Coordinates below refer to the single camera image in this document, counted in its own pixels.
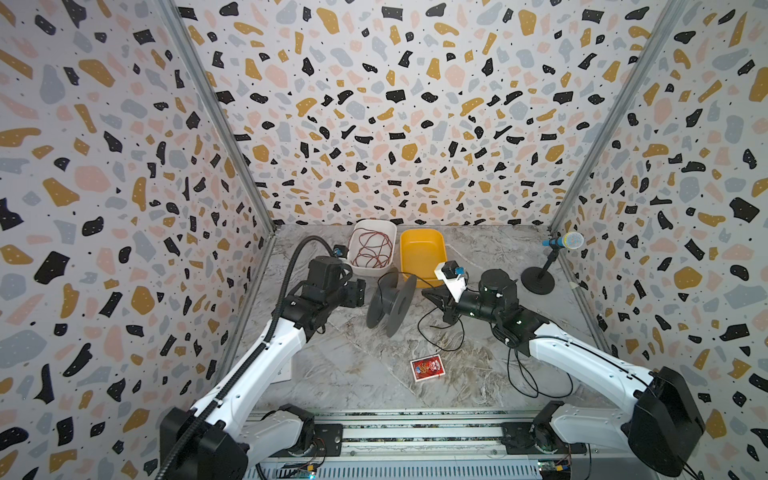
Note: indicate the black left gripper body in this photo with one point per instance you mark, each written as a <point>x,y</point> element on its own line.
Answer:
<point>351,294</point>

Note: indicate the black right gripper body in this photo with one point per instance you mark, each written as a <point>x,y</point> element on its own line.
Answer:
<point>450,302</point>

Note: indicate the grey perforated cable spool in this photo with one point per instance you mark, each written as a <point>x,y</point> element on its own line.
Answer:
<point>391,301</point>

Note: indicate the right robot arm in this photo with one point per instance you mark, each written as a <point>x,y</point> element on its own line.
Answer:
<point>653,413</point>

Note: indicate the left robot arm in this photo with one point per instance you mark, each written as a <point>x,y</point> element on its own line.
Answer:
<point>206,441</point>

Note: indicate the yellow plastic bin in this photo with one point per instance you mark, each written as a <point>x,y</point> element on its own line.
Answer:
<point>421,251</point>

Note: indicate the white plastic bin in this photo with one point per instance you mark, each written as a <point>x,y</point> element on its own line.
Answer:
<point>371,247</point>

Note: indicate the black microphone stand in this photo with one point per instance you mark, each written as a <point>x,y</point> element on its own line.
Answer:
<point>538,280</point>

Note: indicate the blue toy microphone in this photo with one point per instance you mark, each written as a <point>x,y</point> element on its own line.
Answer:
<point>572,240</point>

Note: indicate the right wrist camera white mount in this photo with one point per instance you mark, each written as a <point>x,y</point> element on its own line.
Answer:
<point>454,278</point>

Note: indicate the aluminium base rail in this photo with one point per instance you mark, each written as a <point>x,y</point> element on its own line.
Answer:
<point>440,444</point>

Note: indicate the aluminium corner rail left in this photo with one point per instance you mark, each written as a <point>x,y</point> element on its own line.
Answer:
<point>169,13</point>

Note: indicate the aluminium corner rail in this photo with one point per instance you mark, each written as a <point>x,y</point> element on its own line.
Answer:
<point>169,13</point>
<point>663,28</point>

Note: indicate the aluminium corner rail right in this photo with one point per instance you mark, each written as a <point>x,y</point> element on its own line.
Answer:
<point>663,28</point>

